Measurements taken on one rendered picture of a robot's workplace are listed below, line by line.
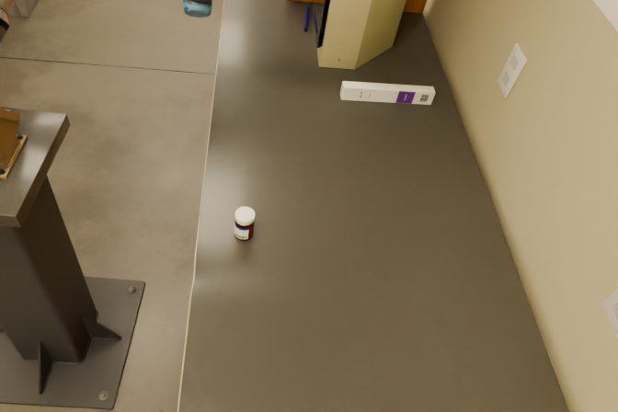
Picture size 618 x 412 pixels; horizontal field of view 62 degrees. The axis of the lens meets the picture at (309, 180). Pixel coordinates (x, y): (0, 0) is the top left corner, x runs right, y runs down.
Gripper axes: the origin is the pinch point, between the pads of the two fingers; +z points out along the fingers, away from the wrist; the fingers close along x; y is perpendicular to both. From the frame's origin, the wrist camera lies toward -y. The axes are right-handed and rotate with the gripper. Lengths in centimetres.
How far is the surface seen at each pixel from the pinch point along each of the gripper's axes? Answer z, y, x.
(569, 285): 48, 89, -19
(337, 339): 3, 95, -29
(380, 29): 22.7, 4.0, -15.6
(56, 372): -74, 63, -120
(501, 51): 48, 28, -5
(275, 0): -7.3, -26.0, -24.9
